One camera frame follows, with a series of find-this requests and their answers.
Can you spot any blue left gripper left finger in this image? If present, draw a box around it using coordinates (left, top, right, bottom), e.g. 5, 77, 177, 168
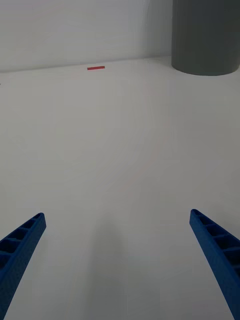
0, 212, 47, 320

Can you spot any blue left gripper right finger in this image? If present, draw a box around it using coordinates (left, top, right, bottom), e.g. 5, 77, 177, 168
189, 208, 240, 320

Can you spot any grey plastic waste bin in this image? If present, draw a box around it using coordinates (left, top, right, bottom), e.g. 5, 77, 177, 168
171, 0, 240, 76

